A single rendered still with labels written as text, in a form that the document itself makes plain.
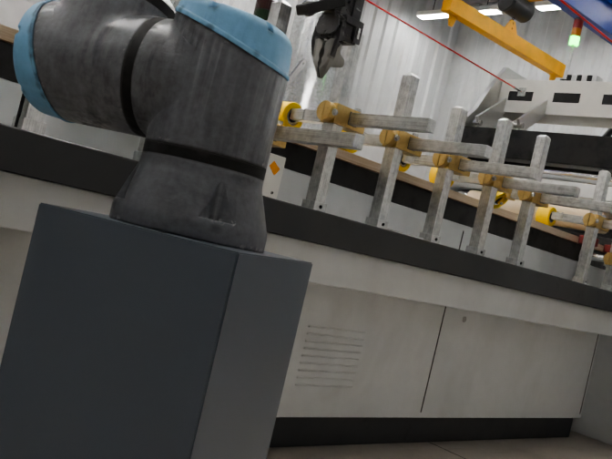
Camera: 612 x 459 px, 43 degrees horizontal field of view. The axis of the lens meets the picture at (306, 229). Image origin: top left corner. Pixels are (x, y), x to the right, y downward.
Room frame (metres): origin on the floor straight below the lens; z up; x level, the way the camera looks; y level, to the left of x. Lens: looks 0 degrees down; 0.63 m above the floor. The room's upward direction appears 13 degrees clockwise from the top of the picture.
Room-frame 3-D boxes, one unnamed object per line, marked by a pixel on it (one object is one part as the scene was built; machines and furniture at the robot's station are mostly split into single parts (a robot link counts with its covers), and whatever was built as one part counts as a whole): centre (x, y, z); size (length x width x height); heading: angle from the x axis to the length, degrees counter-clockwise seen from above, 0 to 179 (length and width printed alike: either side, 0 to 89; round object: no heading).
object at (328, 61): (1.79, 0.03, 1.04); 0.06 x 0.03 x 0.09; 134
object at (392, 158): (2.14, -0.18, 0.89); 0.04 x 0.04 x 0.48; 45
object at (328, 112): (1.98, -0.02, 0.95); 0.14 x 0.06 x 0.05; 135
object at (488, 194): (2.49, -0.54, 0.90); 0.04 x 0.04 x 0.48; 45
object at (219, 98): (0.95, 0.15, 0.79); 0.17 x 0.15 x 0.18; 72
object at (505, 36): (6.60, -1.29, 2.65); 1.70 x 0.09 x 0.32; 131
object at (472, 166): (2.32, -0.41, 0.95); 0.50 x 0.04 x 0.04; 45
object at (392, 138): (2.15, -0.20, 0.95); 0.14 x 0.06 x 0.05; 135
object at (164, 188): (0.95, 0.14, 0.65); 0.19 x 0.19 x 0.10
